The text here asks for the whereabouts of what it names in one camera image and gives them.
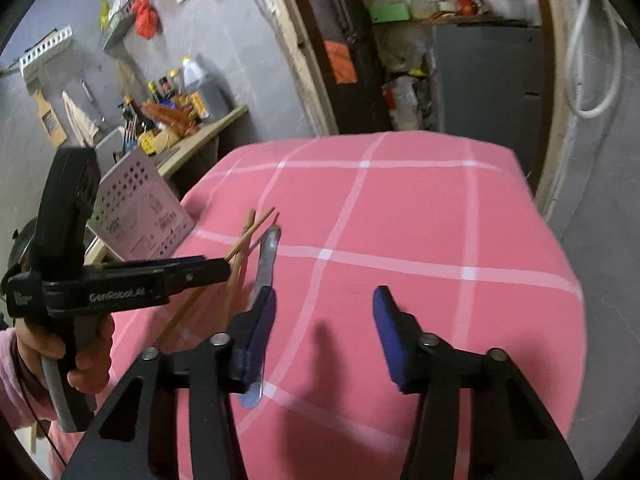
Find orange plastic bag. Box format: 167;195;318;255
324;40;357;85

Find green box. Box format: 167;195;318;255
370;2;412;24

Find grey cabinet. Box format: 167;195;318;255
431;24;547;136

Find wooden cutting board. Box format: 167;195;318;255
30;87;68;148

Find brown snack packet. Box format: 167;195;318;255
142;102;198;136

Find clear plastic bag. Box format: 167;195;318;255
382;76;432;132

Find pink plaid tablecloth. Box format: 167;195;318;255
95;131;587;480

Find white hose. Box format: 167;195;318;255
565;0;624;120

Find wooden door frame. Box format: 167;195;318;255
270;0;583;221

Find person's left hand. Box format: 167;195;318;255
17;315;116;401

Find beige hanging towel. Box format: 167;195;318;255
62;91;101;147

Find white perforated utensil basket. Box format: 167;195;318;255
87;127;196;263

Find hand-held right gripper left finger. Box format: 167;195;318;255
67;287;278;480

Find large cooking oil jug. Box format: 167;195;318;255
181;56;232;121

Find dark wooden door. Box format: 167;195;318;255
295;0;393;136

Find white slotted wall rack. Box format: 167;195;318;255
19;25;75;80

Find hanging metal utensil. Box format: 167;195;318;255
82;80;106;123

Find black cable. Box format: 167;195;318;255
15;350;68;468

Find plain wooden chopstick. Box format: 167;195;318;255
155;207;277;351

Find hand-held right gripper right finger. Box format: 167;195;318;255
372;285;583;480

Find beige food packet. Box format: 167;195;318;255
140;130;175;155

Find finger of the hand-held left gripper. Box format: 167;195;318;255
82;256;232;293

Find silver metal spoon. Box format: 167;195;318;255
237;225;282;409

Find red plastic bag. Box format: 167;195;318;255
134;0;162;40

